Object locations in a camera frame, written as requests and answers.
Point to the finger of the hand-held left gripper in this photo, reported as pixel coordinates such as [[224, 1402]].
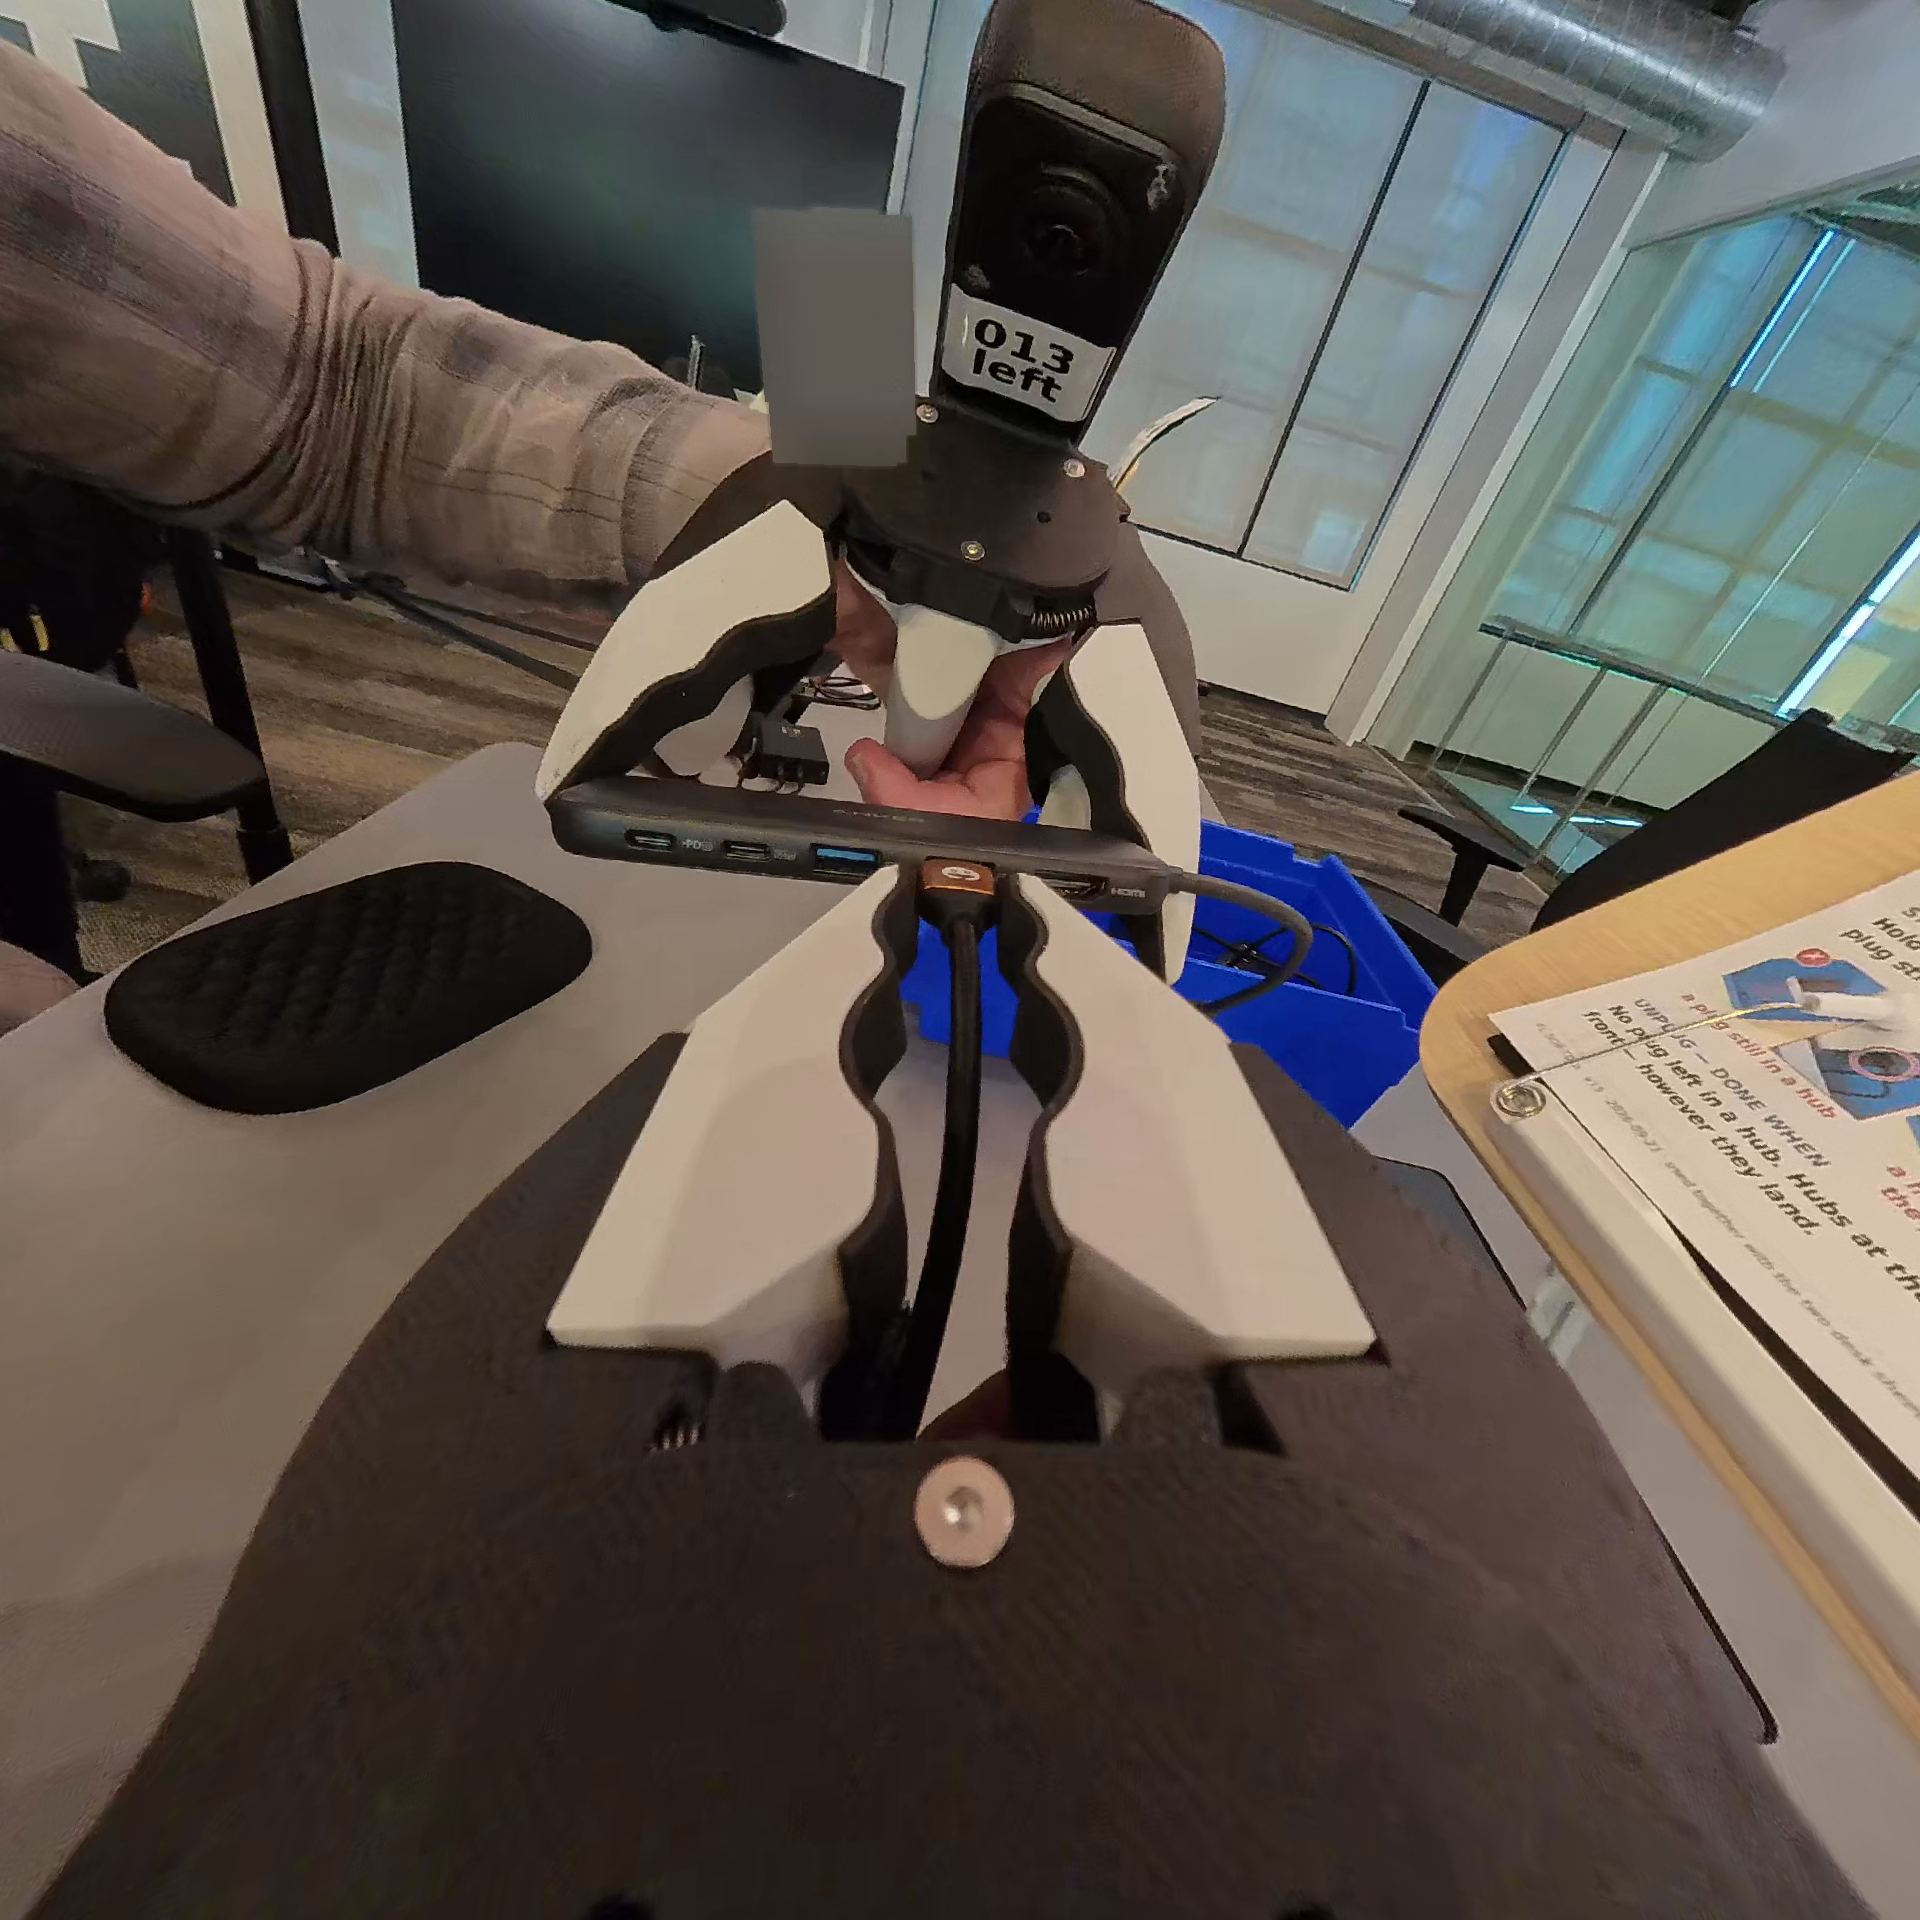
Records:
[[675, 675], [1135, 796]]

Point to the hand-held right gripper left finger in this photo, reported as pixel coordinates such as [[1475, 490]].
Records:
[[706, 1202]]

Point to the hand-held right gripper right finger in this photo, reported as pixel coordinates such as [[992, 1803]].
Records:
[[1200, 1202]]

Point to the slim black usb hub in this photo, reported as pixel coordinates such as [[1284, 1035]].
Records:
[[751, 842]]

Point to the blue plastic bin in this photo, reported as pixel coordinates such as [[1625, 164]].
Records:
[[1292, 991]]

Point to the person's left forearm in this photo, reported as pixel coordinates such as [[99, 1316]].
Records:
[[332, 362]]

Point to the person's left hand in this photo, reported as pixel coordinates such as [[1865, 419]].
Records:
[[931, 788]]

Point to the small black adapter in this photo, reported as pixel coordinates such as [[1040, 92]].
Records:
[[796, 738]]

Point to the instruction sheet on stand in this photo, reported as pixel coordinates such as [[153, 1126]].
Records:
[[1532, 1202]]

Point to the black wrist rest pad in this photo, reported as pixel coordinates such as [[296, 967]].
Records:
[[345, 977]]

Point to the printed instruction sheet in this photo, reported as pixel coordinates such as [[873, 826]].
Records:
[[1771, 1141]]

